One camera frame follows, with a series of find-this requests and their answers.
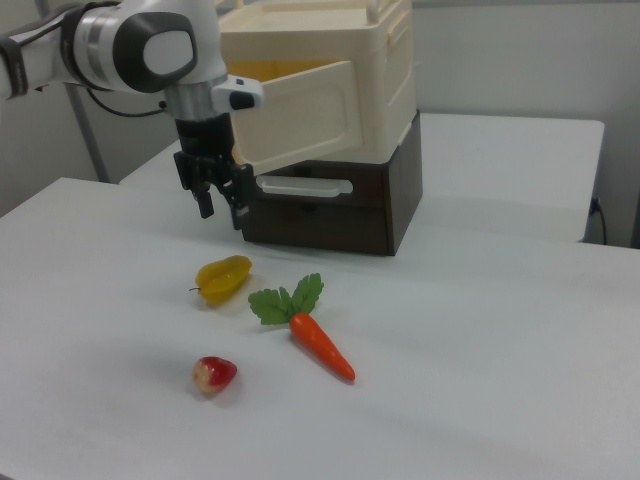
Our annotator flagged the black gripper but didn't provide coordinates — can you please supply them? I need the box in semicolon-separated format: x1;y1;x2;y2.
173;113;257;232

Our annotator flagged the cream cabinet door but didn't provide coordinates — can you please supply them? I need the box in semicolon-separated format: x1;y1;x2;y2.
231;60;367;174

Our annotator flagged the cream plastic cabinet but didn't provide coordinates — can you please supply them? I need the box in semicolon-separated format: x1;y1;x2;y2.
216;0;419;165

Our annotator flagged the yellow toy starfruit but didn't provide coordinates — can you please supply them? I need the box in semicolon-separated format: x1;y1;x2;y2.
188;254;254;308

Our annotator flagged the dark brown drawer box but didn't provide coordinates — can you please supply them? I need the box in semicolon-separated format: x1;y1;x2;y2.
240;110;424;258

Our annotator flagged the grey metal pole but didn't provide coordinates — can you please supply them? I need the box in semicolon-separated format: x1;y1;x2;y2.
64;83;112;185

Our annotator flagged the orange toy carrot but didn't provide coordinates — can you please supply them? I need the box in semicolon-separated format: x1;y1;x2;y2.
247;272;357;384

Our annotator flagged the red toy strawberry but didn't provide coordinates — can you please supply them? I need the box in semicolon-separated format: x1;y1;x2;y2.
191;355;239;397

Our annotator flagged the white drawer handle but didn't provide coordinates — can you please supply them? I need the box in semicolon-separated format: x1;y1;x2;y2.
255;175;355;199

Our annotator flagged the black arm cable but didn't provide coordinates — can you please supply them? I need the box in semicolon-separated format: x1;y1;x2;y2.
83;84;172;118

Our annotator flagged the black wall cable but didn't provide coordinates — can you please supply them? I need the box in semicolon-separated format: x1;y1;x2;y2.
591;196;610;247

